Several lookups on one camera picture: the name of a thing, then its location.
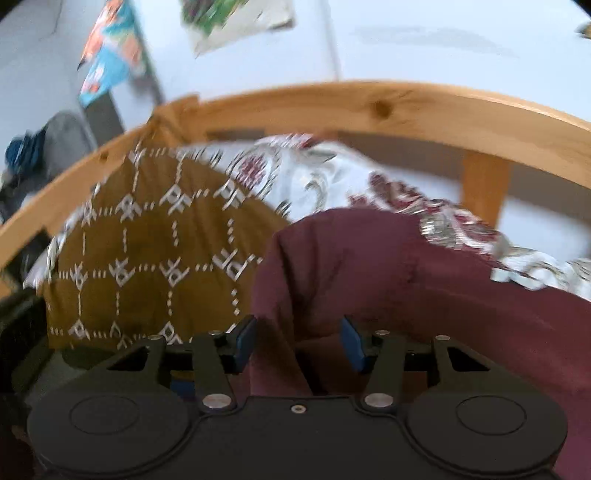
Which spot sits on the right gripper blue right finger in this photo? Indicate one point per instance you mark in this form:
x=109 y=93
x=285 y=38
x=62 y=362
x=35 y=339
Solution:
x=355 y=343

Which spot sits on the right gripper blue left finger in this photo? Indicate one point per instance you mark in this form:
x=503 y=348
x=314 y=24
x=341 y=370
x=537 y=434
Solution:
x=241 y=341

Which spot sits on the maroon long-sleeve shirt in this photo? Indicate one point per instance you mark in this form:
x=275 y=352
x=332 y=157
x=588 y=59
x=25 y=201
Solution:
x=376 y=268

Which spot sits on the grey chair with clothes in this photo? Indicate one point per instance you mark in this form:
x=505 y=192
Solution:
x=35 y=159

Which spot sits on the brown patterned duvet cover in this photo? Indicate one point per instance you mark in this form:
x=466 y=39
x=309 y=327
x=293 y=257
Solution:
x=166 y=245

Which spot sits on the white floral bed sheet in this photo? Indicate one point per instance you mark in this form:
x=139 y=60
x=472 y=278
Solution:
x=298 y=175

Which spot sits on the green anime character poster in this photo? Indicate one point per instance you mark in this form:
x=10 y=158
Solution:
x=213 y=24

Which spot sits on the wooden bed frame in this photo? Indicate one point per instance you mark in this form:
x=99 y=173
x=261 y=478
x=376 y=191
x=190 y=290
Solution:
x=494 y=131

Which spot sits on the orange blue wall poster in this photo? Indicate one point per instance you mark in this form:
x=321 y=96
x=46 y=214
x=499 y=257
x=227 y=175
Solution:
x=113 y=51

